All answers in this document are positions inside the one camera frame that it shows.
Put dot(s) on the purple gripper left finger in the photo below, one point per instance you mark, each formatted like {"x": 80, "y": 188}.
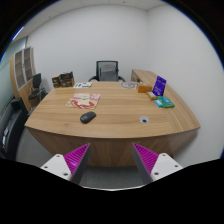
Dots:
{"x": 77, "y": 162}

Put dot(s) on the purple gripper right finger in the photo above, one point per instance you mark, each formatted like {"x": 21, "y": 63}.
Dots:
{"x": 145, "y": 160}

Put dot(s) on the black computer mouse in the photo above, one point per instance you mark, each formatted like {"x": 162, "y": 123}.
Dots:
{"x": 87, "y": 117}

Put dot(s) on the wooden office desk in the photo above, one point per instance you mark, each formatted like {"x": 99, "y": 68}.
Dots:
{"x": 123, "y": 117}

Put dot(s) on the blue small card box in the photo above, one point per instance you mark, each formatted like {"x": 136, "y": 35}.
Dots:
{"x": 158, "y": 103}

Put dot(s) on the yellow small box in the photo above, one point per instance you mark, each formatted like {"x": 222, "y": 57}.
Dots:
{"x": 151, "y": 95}

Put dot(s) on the orange wooden box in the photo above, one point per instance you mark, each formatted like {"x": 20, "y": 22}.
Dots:
{"x": 143, "y": 88}

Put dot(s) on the white green paper sheet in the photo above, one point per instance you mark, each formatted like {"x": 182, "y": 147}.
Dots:
{"x": 83, "y": 85}

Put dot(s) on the round clear coaster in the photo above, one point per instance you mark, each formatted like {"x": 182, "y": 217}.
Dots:
{"x": 128, "y": 85}

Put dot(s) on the black side chair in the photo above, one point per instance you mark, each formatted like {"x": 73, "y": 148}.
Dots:
{"x": 37, "y": 90}

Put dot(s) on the dark brown boxes stack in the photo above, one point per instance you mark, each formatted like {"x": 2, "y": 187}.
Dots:
{"x": 63, "y": 80}

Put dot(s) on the wooden side return desk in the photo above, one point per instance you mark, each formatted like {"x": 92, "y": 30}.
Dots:
{"x": 143, "y": 76}

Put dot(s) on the black mesh office chair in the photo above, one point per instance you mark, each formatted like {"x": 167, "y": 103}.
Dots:
{"x": 107, "y": 71}

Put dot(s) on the wooden bookshelf cabinet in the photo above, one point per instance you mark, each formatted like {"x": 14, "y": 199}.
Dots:
{"x": 22, "y": 70}

